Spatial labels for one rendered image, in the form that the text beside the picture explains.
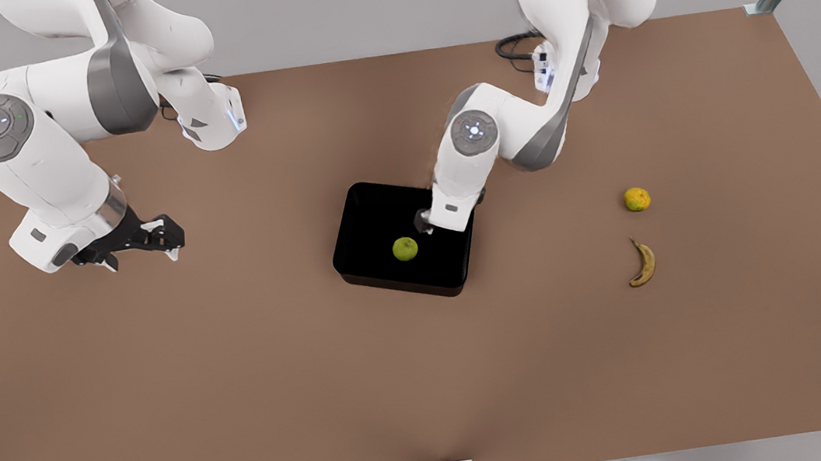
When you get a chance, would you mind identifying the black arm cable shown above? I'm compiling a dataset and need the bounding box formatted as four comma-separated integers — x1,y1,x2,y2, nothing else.
155,72,228,124
493,28,549,80

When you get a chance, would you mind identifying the yellow banana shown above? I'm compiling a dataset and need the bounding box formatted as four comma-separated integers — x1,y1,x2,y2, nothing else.
623,234,660,289

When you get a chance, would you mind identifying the orange fruit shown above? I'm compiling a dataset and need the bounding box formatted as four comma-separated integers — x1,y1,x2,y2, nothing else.
622,185,653,214

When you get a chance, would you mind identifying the green apple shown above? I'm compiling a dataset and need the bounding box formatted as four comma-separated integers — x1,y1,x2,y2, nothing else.
390,234,421,264

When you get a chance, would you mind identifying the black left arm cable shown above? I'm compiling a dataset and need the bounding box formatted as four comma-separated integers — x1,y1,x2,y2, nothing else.
493,28,549,80

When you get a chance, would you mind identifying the black storage box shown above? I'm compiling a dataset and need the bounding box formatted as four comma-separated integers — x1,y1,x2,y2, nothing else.
323,167,498,312

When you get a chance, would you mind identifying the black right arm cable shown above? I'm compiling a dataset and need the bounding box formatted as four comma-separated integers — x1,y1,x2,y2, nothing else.
155,72,228,124

